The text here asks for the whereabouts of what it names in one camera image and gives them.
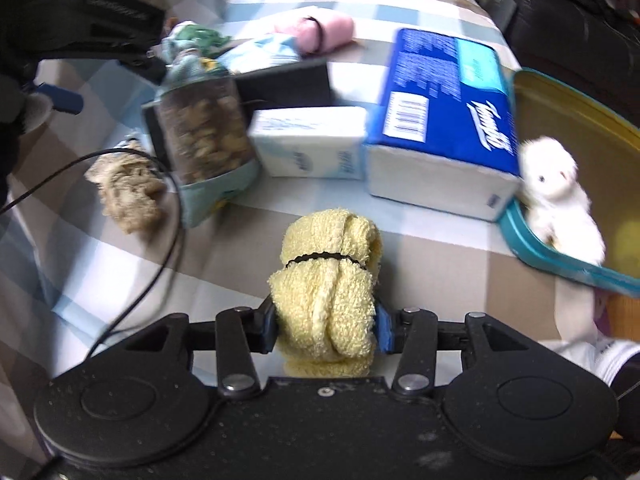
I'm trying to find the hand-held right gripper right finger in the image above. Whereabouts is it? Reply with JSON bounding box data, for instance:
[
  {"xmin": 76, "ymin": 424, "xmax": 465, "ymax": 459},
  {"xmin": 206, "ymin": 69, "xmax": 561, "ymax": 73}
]
[{"xmin": 376, "ymin": 304, "xmax": 533, "ymax": 398}]

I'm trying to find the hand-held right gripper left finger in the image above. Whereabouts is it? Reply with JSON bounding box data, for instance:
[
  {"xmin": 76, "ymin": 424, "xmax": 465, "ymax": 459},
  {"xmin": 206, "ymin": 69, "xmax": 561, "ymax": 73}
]
[{"xmin": 122, "ymin": 300, "xmax": 277, "ymax": 398}]

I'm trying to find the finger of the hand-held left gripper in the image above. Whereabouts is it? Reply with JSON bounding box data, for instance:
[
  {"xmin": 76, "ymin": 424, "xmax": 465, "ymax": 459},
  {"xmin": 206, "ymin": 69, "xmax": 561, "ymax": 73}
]
[
  {"xmin": 119, "ymin": 46, "xmax": 162, "ymax": 70},
  {"xmin": 36, "ymin": 81, "xmax": 84, "ymax": 114}
]

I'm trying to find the green plush toy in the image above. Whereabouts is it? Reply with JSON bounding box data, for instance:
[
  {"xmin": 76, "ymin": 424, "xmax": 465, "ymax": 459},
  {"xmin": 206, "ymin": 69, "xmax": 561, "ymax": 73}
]
[{"xmin": 160, "ymin": 20, "xmax": 232, "ymax": 68}]

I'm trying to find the yellow towel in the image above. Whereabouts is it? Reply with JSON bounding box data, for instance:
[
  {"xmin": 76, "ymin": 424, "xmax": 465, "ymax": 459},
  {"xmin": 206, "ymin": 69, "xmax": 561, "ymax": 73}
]
[{"xmin": 268, "ymin": 206, "xmax": 383, "ymax": 378}]

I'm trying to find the light blue drawstring pouch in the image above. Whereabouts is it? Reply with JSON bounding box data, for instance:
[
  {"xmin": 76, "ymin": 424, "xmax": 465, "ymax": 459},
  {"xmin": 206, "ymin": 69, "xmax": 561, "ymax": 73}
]
[{"xmin": 142, "ymin": 47, "xmax": 262, "ymax": 231}]

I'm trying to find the white tissue pack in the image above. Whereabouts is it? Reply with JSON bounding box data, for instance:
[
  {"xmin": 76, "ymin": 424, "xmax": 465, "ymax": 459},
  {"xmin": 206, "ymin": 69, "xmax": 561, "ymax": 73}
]
[{"xmin": 248, "ymin": 106, "xmax": 369, "ymax": 181}]

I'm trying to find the pink towel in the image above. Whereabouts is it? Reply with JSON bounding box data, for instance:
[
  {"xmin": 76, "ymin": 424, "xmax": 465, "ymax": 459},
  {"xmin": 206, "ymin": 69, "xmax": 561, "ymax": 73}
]
[{"xmin": 272, "ymin": 14, "xmax": 355, "ymax": 56}]

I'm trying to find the white plush toy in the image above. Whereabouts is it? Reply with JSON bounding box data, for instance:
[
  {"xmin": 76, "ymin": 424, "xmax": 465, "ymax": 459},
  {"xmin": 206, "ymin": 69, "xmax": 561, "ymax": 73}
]
[{"xmin": 517, "ymin": 136, "xmax": 608, "ymax": 267}]

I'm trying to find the teal and gold tin tray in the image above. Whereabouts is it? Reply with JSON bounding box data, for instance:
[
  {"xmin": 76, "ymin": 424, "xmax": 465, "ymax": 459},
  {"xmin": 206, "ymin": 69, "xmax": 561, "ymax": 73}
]
[{"xmin": 497, "ymin": 67, "xmax": 640, "ymax": 301}]

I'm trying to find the person's left hand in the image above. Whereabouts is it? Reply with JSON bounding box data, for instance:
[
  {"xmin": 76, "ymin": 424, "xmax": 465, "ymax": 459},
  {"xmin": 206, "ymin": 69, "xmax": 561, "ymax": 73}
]
[{"xmin": 0, "ymin": 61, "xmax": 52, "ymax": 137}]

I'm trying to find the checkered blanket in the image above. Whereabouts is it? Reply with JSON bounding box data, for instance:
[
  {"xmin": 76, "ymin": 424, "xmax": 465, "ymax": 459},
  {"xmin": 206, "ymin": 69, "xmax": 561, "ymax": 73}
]
[{"xmin": 0, "ymin": 0, "xmax": 601, "ymax": 396}]

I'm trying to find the brown knitted cloth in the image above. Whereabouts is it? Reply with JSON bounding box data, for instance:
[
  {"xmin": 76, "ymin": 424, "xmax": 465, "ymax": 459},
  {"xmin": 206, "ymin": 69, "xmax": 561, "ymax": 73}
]
[{"xmin": 84, "ymin": 140, "xmax": 168, "ymax": 235}]

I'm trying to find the black box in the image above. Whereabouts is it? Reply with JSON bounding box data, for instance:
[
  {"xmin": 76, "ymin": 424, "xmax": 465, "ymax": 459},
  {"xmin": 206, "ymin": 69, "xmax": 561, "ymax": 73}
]
[{"xmin": 141, "ymin": 59, "xmax": 332, "ymax": 161}]

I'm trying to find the person's white clothing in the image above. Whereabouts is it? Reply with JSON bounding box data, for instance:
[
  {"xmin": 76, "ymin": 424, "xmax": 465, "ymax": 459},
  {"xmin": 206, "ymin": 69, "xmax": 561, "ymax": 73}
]
[{"xmin": 542, "ymin": 280, "xmax": 640, "ymax": 411}]

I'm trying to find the large blue tissue pack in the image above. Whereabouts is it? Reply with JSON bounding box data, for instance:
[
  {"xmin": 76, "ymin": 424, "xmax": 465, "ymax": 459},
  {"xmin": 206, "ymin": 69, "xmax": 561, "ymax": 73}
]
[{"xmin": 364, "ymin": 27, "xmax": 523, "ymax": 222}]

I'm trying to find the black cable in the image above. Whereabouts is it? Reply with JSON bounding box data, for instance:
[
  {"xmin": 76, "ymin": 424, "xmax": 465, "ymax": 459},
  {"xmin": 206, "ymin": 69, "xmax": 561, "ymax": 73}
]
[{"xmin": 0, "ymin": 152, "xmax": 187, "ymax": 361}]

